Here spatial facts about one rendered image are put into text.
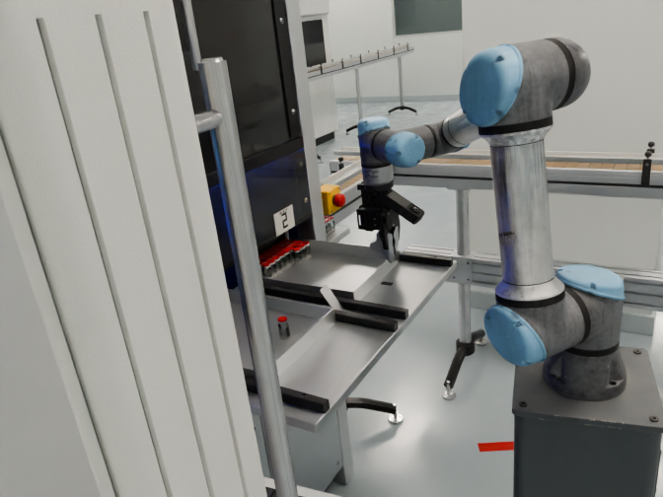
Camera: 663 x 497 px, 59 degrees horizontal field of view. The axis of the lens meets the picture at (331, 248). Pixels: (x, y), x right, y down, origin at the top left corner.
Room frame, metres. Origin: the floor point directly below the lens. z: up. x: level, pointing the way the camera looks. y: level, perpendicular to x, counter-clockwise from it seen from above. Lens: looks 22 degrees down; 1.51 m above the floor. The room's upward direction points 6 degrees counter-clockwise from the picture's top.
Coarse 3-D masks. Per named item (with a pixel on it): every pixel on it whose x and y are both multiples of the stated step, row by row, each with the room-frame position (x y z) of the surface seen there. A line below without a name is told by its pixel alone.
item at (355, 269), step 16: (304, 240) 1.56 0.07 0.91; (320, 256) 1.50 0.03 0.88; (336, 256) 1.48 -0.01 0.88; (352, 256) 1.47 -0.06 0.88; (368, 256) 1.46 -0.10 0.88; (384, 256) 1.43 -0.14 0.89; (288, 272) 1.41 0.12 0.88; (304, 272) 1.40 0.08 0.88; (320, 272) 1.39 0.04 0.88; (336, 272) 1.38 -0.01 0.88; (352, 272) 1.37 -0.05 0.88; (368, 272) 1.36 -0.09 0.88; (384, 272) 1.33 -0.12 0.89; (304, 288) 1.26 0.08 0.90; (320, 288) 1.24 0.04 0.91; (336, 288) 1.29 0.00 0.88; (352, 288) 1.28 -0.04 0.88; (368, 288) 1.25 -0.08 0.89
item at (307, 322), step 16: (240, 304) 1.26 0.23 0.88; (272, 304) 1.21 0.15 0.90; (288, 304) 1.18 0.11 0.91; (304, 304) 1.16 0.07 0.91; (240, 320) 1.18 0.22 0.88; (272, 320) 1.16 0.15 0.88; (288, 320) 1.15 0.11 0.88; (304, 320) 1.14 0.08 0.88; (320, 320) 1.07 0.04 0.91; (240, 336) 1.10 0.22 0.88; (272, 336) 1.09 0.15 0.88; (304, 336) 1.02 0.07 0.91; (320, 336) 1.07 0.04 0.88; (240, 352) 1.04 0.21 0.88; (288, 352) 0.97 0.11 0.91
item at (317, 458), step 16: (256, 416) 1.24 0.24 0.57; (336, 416) 1.55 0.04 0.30; (256, 432) 1.23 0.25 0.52; (288, 432) 1.34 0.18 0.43; (304, 432) 1.40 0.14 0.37; (320, 432) 1.46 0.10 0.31; (336, 432) 1.54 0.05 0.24; (304, 448) 1.39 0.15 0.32; (320, 448) 1.45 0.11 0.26; (336, 448) 1.53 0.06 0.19; (304, 464) 1.38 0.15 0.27; (320, 464) 1.44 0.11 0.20; (336, 464) 1.52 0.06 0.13; (304, 480) 1.37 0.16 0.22; (320, 480) 1.43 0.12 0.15
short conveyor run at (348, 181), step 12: (348, 168) 2.13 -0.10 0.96; (360, 168) 2.09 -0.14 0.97; (324, 180) 1.98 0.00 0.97; (336, 180) 1.95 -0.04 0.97; (348, 180) 2.07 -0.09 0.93; (360, 180) 2.04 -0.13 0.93; (348, 192) 1.94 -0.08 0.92; (360, 192) 2.01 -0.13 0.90; (348, 204) 1.94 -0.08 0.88; (360, 204) 2.01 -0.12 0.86; (336, 216) 1.86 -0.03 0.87
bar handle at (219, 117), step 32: (224, 64) 0.53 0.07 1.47; (224, 96) 0.53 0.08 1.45; (224, 128) 0.52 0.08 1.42; (224, 160) 0.52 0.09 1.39; (224, 192) 0.53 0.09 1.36; (256, 256) 0.53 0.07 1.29; (256, 288) 0.53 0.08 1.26; (256, 320) 0.52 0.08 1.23; (256, 352) 0.52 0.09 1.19; (288, 448) 0.53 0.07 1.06; (288, 480) 0.53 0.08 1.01
